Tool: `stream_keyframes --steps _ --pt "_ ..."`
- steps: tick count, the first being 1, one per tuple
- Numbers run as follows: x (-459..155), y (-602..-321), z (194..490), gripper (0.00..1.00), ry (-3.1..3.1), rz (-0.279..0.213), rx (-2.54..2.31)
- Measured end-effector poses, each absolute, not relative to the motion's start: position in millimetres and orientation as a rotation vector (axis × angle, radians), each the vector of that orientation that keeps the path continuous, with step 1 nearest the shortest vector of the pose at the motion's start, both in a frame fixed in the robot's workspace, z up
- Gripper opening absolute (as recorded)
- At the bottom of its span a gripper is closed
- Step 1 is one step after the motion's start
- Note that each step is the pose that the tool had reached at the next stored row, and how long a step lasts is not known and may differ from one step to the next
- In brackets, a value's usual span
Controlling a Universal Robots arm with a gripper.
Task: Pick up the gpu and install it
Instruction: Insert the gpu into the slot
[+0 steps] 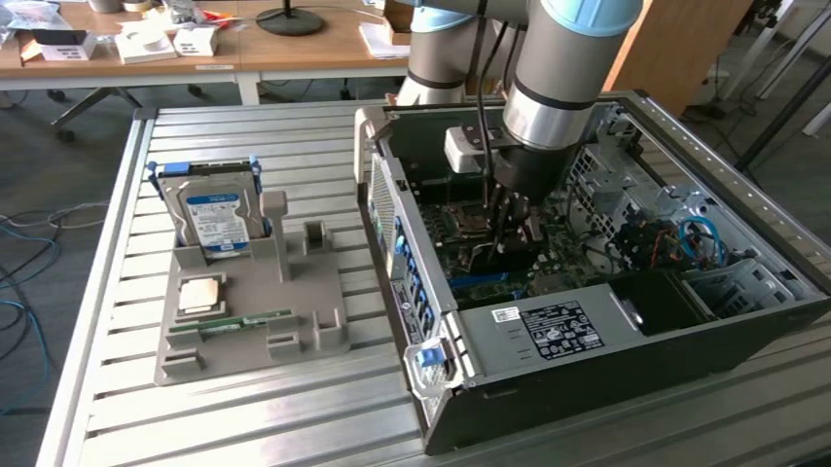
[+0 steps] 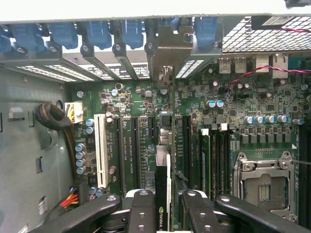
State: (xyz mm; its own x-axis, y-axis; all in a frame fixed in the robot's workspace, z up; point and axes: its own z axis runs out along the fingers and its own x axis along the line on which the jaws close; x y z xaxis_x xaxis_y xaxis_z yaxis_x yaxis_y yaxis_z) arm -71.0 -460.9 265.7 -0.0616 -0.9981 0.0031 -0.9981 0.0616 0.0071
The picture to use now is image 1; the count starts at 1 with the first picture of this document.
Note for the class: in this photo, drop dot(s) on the silver CPU chip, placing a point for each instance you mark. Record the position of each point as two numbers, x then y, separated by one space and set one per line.
196 297

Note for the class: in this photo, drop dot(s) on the black round lamp base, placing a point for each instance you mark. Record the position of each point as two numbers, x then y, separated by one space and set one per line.
289 23

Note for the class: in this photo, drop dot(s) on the silver metal disk bay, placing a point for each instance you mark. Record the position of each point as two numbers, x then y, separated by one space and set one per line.
741 292

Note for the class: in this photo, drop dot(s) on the white paper stack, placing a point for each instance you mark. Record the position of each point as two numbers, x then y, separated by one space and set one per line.
383 46

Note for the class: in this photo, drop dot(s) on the brown cardboard box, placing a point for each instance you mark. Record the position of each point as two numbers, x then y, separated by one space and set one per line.
393 19

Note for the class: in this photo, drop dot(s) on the hard disk in blue caddy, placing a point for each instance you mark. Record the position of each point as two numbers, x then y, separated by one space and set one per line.
211 216

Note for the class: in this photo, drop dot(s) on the black open PC case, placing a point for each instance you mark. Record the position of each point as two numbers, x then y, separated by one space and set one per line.
585 404

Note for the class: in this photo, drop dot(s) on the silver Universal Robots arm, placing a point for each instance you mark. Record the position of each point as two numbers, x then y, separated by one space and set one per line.
558 73

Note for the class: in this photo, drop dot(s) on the blue case release latch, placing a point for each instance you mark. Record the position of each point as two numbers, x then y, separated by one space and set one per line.
430 359

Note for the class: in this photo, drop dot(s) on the flat white box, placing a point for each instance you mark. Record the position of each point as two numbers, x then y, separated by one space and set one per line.
146 56

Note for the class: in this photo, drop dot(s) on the white tape roll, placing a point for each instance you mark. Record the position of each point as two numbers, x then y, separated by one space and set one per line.
148 40

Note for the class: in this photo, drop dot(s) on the grey cup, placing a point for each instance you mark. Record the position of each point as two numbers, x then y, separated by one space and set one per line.
106 6

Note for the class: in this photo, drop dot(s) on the wooden office desk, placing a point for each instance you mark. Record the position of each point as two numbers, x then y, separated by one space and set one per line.
311 53
98 68

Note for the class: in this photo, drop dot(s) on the grey plastic parts rack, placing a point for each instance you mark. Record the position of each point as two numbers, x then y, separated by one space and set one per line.
254 292

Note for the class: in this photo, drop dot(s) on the small white labelled box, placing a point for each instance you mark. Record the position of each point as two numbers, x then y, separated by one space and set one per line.
195 43

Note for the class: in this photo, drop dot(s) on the green RAM stick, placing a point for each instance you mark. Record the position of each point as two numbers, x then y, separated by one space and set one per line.
227 325

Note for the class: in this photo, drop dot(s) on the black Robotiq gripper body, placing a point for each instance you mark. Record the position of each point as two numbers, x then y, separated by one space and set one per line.
533 170

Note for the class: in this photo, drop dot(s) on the grey power supply unit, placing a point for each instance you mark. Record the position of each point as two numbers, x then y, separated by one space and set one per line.
506 340

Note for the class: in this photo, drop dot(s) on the beige tape roll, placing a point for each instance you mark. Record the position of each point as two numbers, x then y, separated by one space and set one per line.
138 5

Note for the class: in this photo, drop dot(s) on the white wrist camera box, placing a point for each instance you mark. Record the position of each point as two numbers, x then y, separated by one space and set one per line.
465 155

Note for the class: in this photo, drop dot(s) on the black metal pole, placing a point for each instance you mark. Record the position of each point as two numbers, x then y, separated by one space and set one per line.
782 117

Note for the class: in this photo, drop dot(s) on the black power connector bundle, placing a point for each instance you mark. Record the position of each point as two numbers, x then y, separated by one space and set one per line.
639 243

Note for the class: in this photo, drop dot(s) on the graphics card with metal bracket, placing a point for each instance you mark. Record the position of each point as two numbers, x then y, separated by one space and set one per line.
506 262

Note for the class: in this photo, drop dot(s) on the white box with black insert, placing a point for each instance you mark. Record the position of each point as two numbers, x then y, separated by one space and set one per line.
64 46

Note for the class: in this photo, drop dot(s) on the wooden cabinet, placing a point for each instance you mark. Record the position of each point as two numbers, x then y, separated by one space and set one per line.
701 53

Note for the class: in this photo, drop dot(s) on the green motherboard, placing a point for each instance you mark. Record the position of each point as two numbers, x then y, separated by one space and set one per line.
571 253

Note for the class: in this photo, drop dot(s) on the blue expansion slot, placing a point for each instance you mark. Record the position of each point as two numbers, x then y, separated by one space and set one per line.
477 281

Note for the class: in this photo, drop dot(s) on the CPU socket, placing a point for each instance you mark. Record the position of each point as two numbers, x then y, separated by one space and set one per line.
469 218

